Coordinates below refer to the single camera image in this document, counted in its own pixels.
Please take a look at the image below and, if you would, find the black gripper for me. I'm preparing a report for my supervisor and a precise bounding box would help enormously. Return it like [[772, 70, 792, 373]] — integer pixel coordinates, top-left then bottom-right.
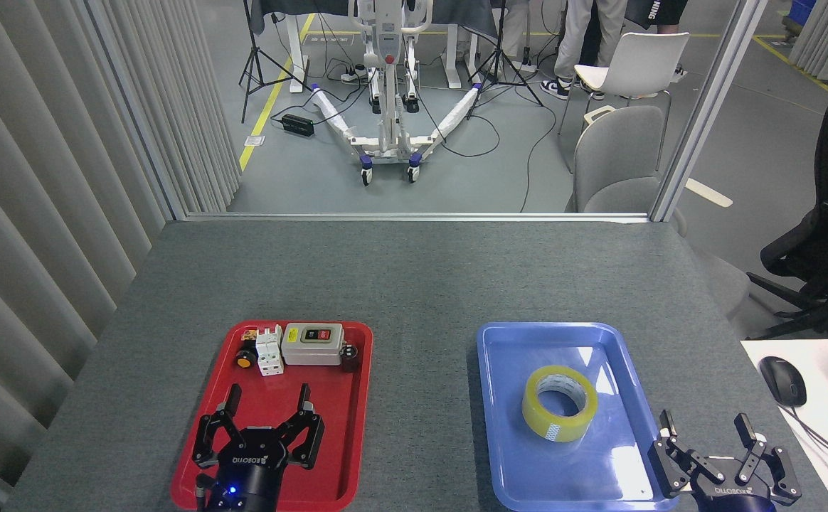
[[192, 385, 325, 512], [652, 410, 802, 512]]

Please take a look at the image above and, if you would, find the yellow tape roll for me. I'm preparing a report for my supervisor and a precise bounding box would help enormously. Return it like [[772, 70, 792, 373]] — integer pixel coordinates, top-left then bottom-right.
[[522, 366, 598, 442]]

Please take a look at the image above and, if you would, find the white circuit breaker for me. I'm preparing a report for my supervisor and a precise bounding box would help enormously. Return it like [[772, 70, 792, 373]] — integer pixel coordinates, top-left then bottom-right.
[[255, 326, 285, 377]]

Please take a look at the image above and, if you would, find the red plastic tray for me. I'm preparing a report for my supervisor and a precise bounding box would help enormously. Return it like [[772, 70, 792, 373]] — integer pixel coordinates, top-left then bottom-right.
[[171, 320, 373, 511]]

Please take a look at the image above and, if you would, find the black computer mouse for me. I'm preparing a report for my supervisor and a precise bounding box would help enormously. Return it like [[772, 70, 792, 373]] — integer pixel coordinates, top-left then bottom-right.
[[758, 356, 807, 407]]

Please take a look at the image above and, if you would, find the white desk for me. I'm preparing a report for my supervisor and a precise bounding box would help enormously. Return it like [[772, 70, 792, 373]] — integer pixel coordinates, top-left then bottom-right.
[[741, 338, 828, 512]]

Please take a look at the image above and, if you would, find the blue plastic tray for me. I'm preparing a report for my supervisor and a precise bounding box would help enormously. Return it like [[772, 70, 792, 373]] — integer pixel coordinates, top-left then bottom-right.
[[476, 321, 679, 511]]

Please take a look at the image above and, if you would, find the black power adapter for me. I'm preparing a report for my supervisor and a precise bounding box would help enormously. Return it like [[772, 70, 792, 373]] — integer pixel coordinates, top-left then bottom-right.
[[281, 113, 315, 138]]

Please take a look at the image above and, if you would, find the grey upholstered chair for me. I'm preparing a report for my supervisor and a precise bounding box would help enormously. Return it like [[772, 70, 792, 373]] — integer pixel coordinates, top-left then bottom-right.
[[566, 105, 750, 319]]

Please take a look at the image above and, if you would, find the white wheeled stand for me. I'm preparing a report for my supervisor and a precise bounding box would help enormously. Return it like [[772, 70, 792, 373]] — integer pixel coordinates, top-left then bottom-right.
[[309, 0, 484, 187]]

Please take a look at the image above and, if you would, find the black tripod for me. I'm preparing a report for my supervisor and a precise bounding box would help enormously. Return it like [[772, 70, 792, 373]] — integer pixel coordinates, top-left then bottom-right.
[[466, 0, 544, 120], [238, 0, 313, 124]]

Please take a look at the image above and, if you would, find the white plastic chair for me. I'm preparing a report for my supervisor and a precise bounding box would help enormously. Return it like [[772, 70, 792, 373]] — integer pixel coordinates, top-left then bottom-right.
[[558, 32, 690, 171]]

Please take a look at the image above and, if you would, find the person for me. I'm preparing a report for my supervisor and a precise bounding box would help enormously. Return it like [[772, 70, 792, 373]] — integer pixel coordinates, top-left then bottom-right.
[[497, 0, 537, 78], [624, 0, 689, 79], [541, 0, 622, 100]]

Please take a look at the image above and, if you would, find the dark cloth covered table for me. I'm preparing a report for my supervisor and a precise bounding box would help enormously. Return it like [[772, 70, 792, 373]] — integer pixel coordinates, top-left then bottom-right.
[[247, 0, 504, 92]]

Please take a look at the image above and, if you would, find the grey switch box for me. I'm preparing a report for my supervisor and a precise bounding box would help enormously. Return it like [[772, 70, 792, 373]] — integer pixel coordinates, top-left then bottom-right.
[[281, 324, 345, 366]]

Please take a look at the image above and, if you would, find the silver aluminium rail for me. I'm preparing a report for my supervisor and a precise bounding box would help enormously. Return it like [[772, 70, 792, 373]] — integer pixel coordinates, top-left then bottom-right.
[[185, 212, 649, 224]]

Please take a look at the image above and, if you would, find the silver aluminium post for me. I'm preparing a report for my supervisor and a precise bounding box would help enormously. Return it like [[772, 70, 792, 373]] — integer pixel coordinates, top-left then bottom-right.
[[650, 0, 770, 223]]

